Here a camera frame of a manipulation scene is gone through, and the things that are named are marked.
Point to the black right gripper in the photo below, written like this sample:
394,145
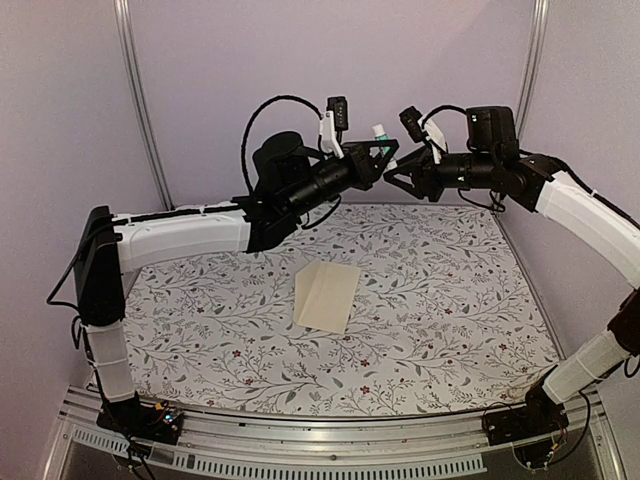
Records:
425,184

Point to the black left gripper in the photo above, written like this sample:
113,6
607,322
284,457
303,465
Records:
360,156

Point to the cream paper envelope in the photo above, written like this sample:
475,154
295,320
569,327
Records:
324,296

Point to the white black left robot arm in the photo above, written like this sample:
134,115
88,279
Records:
112,245

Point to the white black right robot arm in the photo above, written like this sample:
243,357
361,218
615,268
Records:
548,187

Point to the floral patterned table mat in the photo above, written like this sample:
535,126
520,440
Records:
443,320

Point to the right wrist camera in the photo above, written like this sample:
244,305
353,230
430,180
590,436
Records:
422,129

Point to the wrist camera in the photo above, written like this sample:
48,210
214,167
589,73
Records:
422,129
332,124

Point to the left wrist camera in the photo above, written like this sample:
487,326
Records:
332,124

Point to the right aluminium frame post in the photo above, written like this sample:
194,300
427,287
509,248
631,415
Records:
532,62

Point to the aluminium frame post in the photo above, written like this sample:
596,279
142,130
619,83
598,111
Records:
532,62
126,36

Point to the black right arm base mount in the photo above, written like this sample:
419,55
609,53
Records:
537,429

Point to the front aluminium rail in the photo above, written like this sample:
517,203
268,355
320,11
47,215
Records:
219,444

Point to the left aluminium frame post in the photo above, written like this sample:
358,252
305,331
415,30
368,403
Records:
126,36

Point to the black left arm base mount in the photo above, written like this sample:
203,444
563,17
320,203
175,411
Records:
131,418

